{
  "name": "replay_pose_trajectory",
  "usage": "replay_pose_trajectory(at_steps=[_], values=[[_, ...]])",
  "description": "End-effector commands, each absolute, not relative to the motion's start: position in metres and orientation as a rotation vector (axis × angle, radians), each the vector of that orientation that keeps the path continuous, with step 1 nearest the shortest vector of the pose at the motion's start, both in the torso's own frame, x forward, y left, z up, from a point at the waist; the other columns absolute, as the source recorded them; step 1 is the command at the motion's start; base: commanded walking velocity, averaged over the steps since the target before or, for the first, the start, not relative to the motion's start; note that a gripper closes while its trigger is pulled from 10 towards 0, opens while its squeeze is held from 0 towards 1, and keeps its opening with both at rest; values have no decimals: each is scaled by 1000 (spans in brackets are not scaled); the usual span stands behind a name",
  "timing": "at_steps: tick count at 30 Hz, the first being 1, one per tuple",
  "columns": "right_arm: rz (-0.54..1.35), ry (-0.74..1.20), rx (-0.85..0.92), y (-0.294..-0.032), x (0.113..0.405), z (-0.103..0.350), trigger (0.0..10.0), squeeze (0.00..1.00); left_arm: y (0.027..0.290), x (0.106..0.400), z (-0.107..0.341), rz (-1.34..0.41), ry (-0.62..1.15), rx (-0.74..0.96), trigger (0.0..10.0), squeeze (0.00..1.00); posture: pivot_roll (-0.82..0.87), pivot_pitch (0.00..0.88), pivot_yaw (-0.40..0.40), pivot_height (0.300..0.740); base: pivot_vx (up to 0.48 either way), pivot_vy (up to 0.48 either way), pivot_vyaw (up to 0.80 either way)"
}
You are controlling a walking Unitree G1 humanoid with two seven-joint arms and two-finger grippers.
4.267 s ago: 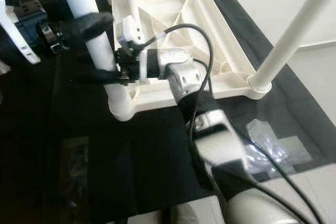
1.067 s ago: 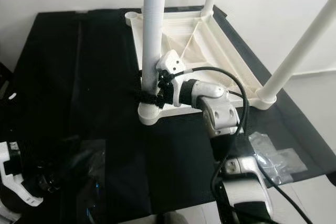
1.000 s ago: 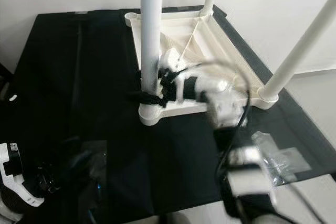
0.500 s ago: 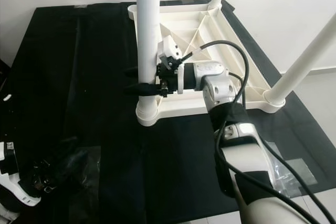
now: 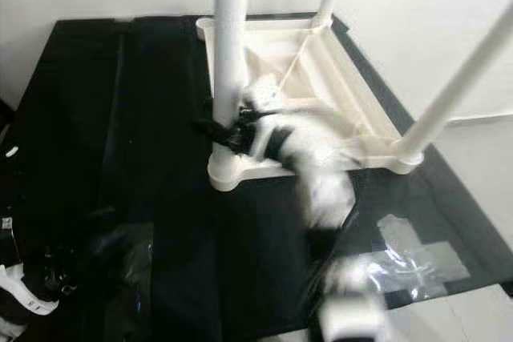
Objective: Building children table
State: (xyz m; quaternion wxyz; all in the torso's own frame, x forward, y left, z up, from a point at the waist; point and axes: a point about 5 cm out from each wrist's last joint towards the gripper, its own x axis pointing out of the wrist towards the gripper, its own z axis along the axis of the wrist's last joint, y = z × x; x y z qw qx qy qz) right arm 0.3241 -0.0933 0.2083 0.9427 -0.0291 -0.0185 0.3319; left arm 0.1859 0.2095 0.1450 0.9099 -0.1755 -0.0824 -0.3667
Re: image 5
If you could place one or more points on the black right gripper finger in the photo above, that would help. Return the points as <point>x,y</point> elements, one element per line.
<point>211,131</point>

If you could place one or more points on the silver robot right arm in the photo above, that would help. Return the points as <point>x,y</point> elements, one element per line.
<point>329,182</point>

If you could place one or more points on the white plastic table top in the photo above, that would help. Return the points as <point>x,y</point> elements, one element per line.
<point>345,102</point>

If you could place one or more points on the black tablecloth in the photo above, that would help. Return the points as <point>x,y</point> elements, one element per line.
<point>96,118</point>

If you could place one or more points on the shiny crinkled tape patch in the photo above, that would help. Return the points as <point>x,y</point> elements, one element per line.
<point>413,258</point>

